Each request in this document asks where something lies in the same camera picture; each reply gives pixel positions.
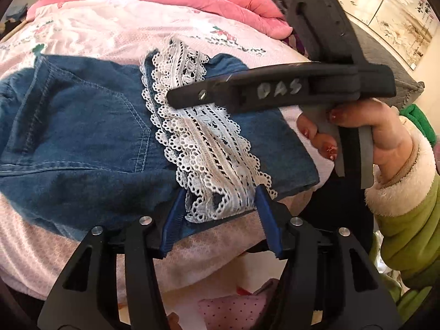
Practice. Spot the pink dotted slipper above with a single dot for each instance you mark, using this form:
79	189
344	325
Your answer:
233	311

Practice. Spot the person's left hand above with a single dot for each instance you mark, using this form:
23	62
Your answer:
174	321

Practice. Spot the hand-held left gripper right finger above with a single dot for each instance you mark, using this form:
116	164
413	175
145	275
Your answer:
268	227

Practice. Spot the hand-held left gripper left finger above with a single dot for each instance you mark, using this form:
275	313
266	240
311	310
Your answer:
171	227

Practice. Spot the pink printed bed sheet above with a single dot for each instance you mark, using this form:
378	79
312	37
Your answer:
103	31

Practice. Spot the floral wall painting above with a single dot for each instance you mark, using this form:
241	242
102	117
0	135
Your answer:
395	17

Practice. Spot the purple striped pillow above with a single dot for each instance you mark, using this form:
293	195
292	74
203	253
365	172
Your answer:
298	44

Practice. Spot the blue denim pants lace hem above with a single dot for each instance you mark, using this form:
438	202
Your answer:
86	127

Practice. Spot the person's right hand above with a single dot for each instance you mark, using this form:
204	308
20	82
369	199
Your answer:
392	137

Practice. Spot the pink duvet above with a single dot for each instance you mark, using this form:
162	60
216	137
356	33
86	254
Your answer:
240	3

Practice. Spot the person's right forearm green sleeve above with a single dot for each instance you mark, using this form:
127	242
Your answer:
412	213

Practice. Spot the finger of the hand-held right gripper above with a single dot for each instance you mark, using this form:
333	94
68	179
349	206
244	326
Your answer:
220	91

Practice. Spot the grey quilted headboard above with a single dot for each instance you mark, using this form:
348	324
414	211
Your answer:
385	51

